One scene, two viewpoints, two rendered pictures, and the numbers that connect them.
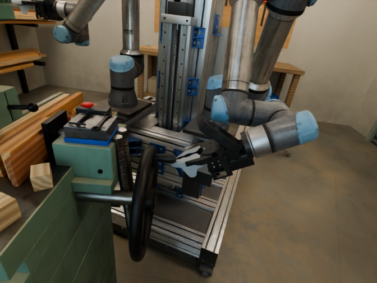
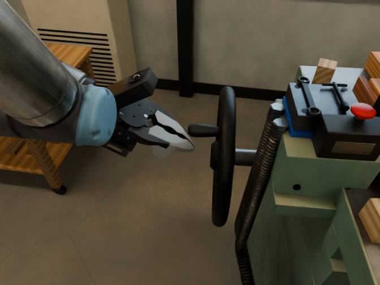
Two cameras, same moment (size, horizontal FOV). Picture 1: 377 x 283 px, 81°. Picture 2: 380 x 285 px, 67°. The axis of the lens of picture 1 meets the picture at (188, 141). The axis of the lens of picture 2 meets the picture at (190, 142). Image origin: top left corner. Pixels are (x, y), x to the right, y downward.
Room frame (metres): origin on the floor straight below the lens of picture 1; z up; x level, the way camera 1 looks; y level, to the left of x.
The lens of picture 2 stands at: (0.85, 0.09, 1.26)
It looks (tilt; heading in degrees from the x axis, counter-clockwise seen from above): 44 degrees down; 189
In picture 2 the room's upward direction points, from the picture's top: straight up
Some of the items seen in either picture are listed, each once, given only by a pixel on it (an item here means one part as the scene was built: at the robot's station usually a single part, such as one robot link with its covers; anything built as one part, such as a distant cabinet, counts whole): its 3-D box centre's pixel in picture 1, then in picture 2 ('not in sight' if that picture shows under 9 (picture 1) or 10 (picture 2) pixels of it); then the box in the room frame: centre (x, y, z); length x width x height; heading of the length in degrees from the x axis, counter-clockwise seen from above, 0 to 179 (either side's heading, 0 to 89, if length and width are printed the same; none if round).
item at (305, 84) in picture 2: (102, 121); (308, 95); (0.47, 0.21, 1.00); 0.10 x 0.02 x 0.01; 3
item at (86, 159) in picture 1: (95, 147); (315, 146); (0.49, 0.24, 0.91); 0.15 x 0.14 x 0.09; 3
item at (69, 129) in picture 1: (93, 121); (329, 114); (0.49, 0.24, 0.99); 0.13 x 0.11 x 0.06; 3
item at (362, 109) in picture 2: (87, 104); (363, 111); (0.52, 0.27, 1.02); 0.03 x 0.03 x 0.01
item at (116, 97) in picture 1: (123, 94); not in sight; (1.09, 0.37, 0.87); 0.15 x 0.15 x 0.10
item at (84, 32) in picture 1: (79, 33); not in sight; (1.22, 0.63, 1.12); 0.11 x 0.08 x 0.11; 177
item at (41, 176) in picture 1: (41, 176); not in sight; (0.35, 0.29, 0.92); 0.04 x 0.03 x 0.04; 34
